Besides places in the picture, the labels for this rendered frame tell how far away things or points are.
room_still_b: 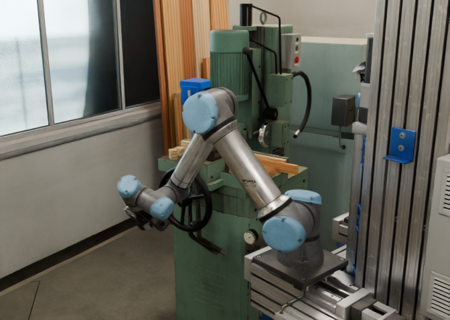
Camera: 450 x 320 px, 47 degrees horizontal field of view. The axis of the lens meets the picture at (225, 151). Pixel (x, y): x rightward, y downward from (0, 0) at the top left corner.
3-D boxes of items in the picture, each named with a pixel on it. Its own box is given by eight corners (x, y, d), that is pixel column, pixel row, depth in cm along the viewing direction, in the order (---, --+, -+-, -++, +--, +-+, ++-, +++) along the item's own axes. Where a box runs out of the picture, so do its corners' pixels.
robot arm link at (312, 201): (325, 226, 170) (327, 187, 166) (313, 243, 158) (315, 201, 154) (289, 220, 175) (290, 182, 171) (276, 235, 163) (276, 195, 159)
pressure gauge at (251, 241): (242, 246, 224) (242, 229, 222) (247, 243, 227) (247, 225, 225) (255, 250, 221) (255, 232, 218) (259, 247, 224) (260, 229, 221)
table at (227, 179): (144, 175, 245) (143, 163, 243) (185, 159, 269) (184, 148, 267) (253, 202, 212) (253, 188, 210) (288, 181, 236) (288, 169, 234)
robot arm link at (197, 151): (228, 75, 170) (166, 185, 192) (212, 80, 161) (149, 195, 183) (255, 96, 168) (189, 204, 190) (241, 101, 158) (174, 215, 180)
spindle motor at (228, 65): (202, 100, 237) (201, 30, 228) (224, 95, 251) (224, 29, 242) (234, 104, 227) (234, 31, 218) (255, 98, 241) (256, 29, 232)
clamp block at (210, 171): (181, 178, 232) (181, 158, 229) (199, 170, 242) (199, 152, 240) (207, 184, 223) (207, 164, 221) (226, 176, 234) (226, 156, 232)
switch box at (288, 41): (279, 67, 251) (280, 34, 246) (289, 65, 259) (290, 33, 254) (290, 69, 247) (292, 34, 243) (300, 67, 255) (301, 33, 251)
